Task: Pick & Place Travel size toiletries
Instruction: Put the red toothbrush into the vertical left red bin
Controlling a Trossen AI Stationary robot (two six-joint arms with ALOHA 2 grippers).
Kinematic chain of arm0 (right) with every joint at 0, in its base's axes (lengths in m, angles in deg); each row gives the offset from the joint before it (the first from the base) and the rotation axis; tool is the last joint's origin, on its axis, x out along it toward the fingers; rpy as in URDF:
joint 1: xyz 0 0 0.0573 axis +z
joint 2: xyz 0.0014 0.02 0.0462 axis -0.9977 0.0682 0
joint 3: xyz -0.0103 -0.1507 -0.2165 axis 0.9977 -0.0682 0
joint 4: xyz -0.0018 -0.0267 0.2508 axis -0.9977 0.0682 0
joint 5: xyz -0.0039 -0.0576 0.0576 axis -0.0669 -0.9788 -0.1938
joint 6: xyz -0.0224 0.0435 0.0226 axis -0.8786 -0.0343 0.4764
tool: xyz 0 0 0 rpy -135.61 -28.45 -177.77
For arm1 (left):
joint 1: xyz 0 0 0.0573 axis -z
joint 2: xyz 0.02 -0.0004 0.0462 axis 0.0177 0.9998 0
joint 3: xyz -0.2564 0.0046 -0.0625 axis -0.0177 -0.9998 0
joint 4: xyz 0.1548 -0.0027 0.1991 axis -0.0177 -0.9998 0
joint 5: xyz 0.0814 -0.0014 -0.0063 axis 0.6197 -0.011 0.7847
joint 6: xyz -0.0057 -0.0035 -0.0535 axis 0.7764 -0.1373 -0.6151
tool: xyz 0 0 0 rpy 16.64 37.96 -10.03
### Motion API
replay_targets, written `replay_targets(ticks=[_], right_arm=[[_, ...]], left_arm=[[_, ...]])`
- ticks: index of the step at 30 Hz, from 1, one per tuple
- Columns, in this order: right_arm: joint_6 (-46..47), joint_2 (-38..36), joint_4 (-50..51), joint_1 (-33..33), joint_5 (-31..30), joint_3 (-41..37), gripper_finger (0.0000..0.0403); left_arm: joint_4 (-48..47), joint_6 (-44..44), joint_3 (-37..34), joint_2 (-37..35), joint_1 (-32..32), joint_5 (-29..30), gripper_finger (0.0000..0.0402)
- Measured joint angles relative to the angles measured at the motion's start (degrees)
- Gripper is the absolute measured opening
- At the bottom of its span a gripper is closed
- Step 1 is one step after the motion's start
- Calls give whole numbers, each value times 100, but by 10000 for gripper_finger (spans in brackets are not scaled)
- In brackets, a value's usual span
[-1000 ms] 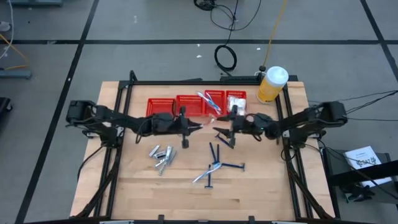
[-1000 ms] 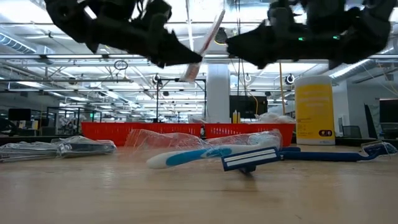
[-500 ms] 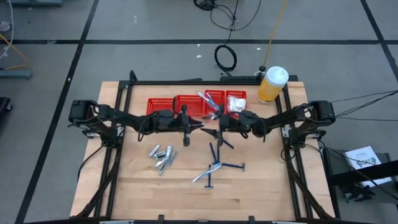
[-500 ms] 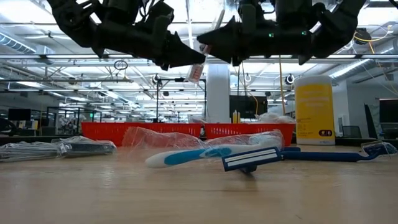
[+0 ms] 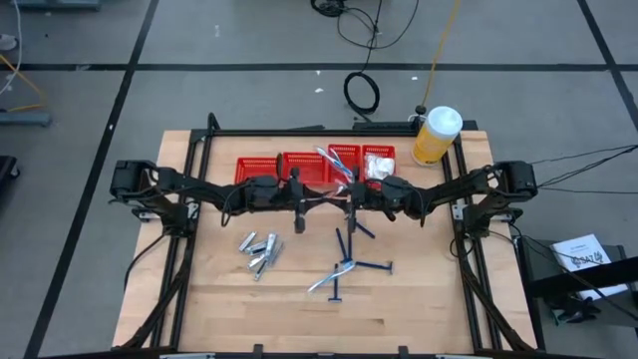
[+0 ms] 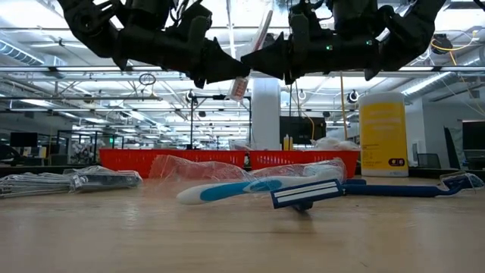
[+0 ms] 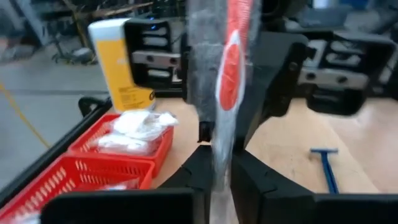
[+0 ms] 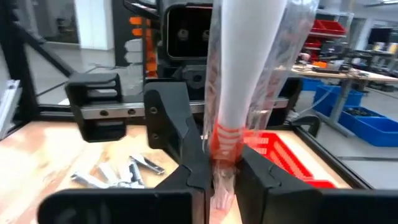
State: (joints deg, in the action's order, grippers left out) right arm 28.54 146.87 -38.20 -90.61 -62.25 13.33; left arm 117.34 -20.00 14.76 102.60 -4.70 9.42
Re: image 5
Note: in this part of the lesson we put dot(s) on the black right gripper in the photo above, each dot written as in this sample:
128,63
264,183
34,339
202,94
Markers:
366,195

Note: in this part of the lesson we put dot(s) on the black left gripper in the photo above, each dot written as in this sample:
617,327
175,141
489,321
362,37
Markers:
291,194

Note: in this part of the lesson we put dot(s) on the bagged blue white toothbrush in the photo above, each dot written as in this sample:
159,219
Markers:
324,282
344,172
329,158

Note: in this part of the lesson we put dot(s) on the cotton pads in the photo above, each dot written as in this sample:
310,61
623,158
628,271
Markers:
388,167
373,167

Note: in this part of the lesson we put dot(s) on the blue disposable razor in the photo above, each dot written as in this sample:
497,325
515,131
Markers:
336,284
366,231
342,244
374,265

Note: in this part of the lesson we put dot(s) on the silver metal nail clipper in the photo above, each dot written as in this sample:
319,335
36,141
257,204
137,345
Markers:
255,248
247,241
277,252
256,261
271,244
261,270

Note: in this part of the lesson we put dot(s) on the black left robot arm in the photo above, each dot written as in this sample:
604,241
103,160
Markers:
199,189

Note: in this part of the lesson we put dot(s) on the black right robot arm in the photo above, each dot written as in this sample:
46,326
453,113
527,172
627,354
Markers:
448,192

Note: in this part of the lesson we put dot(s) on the yellow bottle with white cap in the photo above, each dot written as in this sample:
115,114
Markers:
433,139

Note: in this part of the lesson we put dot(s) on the black table edge clamp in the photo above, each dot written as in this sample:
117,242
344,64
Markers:
404,352
257,351

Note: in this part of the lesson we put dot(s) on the black side cart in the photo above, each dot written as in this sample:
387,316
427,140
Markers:
538,264

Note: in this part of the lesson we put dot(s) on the white printed booklet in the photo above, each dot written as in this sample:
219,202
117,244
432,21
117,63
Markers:
578,247

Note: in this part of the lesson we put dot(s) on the black clamp tool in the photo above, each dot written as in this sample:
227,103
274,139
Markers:
573,309

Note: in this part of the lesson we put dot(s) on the black equipment foot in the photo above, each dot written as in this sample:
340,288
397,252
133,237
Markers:
6,172

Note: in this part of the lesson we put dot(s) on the small white object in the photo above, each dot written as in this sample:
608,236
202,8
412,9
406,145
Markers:
6,42

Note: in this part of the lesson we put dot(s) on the black metal table frame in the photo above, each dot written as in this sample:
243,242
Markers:
299,132

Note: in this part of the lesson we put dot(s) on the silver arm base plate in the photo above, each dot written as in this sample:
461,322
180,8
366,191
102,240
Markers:
457,212

